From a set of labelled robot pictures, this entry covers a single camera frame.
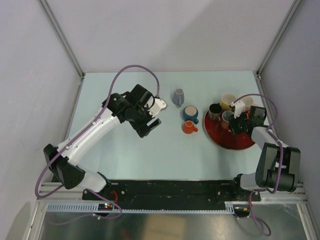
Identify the small orange mug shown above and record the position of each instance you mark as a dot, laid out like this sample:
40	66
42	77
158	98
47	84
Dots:
189	127

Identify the right aluminium frame post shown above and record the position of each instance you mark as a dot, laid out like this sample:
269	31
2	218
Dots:
284	27

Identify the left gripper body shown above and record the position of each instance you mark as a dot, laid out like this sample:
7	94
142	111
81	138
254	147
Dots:
139	123

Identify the grey purple mug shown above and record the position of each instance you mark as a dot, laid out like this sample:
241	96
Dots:
178	97

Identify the salmon mug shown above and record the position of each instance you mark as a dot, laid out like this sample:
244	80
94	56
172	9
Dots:
225	119

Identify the aluminium frame post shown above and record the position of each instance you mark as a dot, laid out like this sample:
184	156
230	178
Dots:
52	20
284	27

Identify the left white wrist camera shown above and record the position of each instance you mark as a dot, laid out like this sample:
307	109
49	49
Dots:
155	105

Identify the brown grey mug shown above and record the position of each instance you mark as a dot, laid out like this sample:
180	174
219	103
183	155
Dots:
214	112

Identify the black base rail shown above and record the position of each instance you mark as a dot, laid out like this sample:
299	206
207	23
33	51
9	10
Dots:
174	195

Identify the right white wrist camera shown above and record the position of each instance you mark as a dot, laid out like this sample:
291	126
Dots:
238	107

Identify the pink mug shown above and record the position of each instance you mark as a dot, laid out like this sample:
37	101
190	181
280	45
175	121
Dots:
248	101

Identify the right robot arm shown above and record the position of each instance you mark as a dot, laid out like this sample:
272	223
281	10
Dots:
279	164

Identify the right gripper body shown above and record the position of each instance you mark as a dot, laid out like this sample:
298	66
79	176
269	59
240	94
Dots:
238	124

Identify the blue mug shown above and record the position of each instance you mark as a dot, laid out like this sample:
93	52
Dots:
190	113

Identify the left aluminium frame post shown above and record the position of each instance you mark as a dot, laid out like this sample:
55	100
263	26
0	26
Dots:
52	20

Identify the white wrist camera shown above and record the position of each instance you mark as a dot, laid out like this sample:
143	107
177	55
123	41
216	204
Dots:
238	107
155	105

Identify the yellow mug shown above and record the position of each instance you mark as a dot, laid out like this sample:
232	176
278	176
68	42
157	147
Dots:
226	100

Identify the red round tray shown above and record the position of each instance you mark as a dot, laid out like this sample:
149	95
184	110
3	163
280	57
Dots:
218	132

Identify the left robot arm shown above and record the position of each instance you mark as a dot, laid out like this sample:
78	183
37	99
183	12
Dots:
138	107

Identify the white slotted cable duct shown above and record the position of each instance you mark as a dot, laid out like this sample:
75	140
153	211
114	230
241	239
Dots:
72	207

